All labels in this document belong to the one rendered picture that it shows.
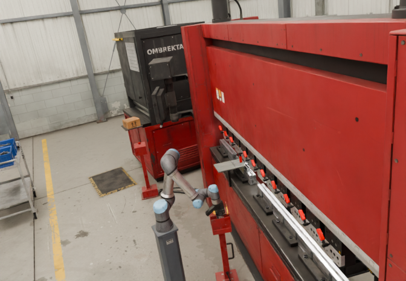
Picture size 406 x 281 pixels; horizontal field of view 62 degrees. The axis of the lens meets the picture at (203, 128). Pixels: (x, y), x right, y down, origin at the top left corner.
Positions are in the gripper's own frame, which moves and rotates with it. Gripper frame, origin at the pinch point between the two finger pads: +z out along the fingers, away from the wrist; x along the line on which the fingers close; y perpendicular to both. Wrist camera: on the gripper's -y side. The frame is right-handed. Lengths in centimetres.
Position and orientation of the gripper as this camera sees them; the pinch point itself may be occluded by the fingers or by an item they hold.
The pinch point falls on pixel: (219, 223)
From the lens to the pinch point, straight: 295.2
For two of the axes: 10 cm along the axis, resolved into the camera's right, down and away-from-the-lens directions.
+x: -1.1, -3.0, 9.5
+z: 2.1, 9.2, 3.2
